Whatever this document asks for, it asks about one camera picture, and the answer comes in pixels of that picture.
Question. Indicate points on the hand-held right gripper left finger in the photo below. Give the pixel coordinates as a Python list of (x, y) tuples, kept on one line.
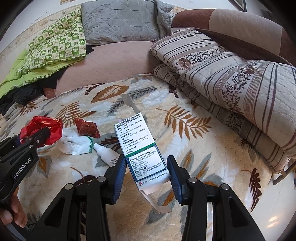
[(118, 178)]

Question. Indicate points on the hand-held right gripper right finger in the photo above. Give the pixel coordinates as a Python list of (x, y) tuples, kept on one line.
[(175, 180)]

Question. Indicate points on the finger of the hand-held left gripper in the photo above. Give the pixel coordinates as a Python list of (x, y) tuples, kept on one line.
[(38, 136), (8, 143)]

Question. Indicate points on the red foil wrapper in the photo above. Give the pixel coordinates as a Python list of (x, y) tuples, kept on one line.
[(53, 129)]

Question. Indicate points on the white spray bottle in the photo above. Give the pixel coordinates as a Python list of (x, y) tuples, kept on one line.
[(106, 154)]

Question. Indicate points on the white glove green cuff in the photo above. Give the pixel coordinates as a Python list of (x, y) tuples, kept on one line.
[(74, 144)]

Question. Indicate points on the blue and white medicine box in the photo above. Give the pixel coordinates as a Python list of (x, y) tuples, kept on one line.
[(138, 143)]

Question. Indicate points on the person's left hand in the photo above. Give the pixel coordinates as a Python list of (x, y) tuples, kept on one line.
[(16, 208)]

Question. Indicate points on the leaf print blanket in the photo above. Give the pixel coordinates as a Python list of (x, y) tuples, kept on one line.
[(185, 139)]

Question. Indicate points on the black clothing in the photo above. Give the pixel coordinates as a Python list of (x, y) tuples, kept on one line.
[(25, 95)]

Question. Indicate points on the dark red snack wrapper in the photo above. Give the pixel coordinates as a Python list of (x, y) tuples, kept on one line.
[(86, 128)]

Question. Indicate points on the green checked quilt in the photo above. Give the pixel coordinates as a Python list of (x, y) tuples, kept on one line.
[(57, 46)]

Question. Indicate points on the striped floral quilt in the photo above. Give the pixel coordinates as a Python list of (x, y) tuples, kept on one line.
[(231, 76)]

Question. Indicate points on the grey quilted pillow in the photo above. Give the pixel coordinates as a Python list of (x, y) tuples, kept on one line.
[(120, 20)]

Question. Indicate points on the brown fabric sofa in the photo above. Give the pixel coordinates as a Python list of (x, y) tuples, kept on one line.
[(231, 20)]

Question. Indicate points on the framed wall picture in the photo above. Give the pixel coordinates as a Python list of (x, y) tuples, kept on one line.
[(240, 3)]

